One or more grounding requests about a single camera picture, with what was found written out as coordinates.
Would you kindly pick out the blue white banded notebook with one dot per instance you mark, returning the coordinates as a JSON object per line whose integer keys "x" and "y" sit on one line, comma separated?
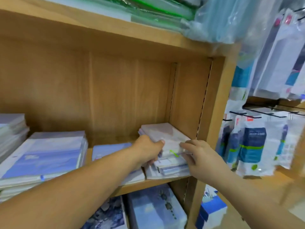
{"x": 45, "y": 157}

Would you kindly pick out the stack of sage cover notebooks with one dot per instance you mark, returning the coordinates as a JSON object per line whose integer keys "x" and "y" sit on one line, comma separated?
{"x": 12, "y": 131}

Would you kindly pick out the person's right forearm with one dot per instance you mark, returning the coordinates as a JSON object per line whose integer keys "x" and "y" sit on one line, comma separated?
{"x": 262, "y": 202}

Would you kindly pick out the blue white small box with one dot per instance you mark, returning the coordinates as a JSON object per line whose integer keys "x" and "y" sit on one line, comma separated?
{"x": 212, "y": 212}

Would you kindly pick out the blue butterfly cover notebook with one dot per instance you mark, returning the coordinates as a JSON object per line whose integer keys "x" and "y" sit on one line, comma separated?
{"x": 107, "y": 214}

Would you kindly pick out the person's left forearm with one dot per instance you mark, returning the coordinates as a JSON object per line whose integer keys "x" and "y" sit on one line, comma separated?
{"x": 62, "y": 193}

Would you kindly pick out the wooden shelf unit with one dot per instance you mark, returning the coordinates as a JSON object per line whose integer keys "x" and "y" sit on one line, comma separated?
{"x": 95, "y": 40}

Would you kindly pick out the person's right hand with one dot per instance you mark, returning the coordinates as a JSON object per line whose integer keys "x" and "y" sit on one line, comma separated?
{"x": 205, "y": 162}

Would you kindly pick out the sky cloud cover notebook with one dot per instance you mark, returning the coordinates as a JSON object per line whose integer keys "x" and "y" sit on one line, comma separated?
{"x": 155, "y": 207}

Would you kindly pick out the stack of green edged packets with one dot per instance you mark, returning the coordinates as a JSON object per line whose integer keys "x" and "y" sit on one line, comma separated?
{"x": 143, "y": 9}

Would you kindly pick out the snowy tree notebook stack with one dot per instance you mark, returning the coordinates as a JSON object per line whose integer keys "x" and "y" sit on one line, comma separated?
{"x": 109, "y": 151}

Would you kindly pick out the stack of sky photo notebooks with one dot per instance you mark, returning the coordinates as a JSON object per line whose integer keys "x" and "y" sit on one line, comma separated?
{"x": 28, "y": 186}

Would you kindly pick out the light blue plastic bag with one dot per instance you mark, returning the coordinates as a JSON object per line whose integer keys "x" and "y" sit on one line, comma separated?
{"x": 228, "y": 19}

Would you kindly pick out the white hanging packaged items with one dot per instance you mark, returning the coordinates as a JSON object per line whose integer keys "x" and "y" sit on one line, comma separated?
{"x": 283, "y": 59}

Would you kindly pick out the pile of small notebooks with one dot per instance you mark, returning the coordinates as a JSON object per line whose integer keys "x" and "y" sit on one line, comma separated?
{"x": 164, "y": 131}

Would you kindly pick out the person's left hand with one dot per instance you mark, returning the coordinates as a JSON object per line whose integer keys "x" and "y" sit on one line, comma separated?
{"x": 147, "y": 150}

